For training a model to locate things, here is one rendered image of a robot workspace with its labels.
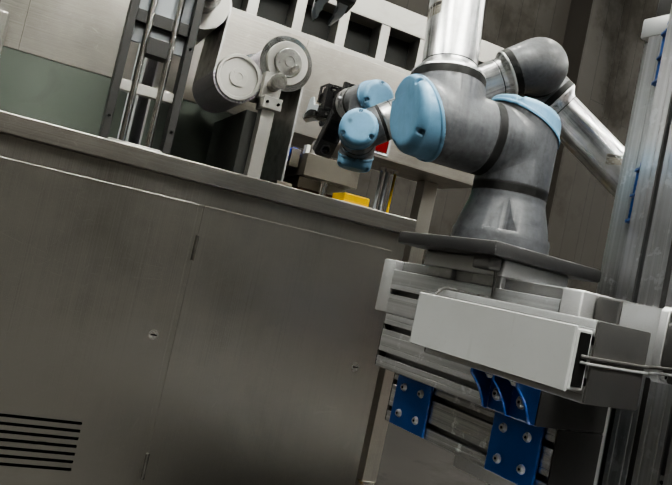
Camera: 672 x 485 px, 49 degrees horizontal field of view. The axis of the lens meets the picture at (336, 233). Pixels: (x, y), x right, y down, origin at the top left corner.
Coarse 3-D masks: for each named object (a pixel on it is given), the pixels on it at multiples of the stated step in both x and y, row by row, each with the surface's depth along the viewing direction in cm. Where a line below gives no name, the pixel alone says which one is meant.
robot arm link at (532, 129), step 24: (504, 96) 111; (504, 120) 107; (528, 120) 109; (552, 120) 110; (504, 144) 107; (528, 144) 108; (552, 144) 110; (480, 168) 109; (504, 168) 109; (528, 168) 108; (552, 168) 111
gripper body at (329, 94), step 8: (320, 88) 175; (328, 88) 171; (336, 88) 172; (344, 88) 166; (320, 96) 175; (328, 96) 171; (336, 96) 165; (320, 104) 174; (328, 104) 171; (320, 112) 171; (328, 112) 171; (336, 112) 165; (320, 120) 175
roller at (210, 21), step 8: (224, 0) 188; (216, 8) 187; (224, 8) 188; (208, 16) 186; (216, 16) 187; (224, 16) 188; (200, 24) 186; (208, 24) 186; (216, 24) 187; (200, 32) 190; (208, 32) 192; (200, 40) 203
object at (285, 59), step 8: (288, 48) 193; (280, 56) 192; (288, 56) 193; (296, 56) 194; (280, 64) 192; (288, 64) 193; (296, 64) 194; (280, 72) 192; (288, 72) 193; (296, 72) 194
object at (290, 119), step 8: (280, 96) 213; (288, 96) 206; (296, 96) 200; (288, 104) 205; (296, 104) 198; (280, 112) 210; (288, 112) 203; (296, 112) 197; (280, 120) 208; (288, 120) 202; (272, 128) 213; (280, 128) 206; (288, 128) 200; (272, 136) 211; (280, 136) 205; (288, 136) 199; (272, 144) 210; (280, 144) 203; (288, 144) 197; (272, 152) 208; (280, 152) 202; (288, 152) 197
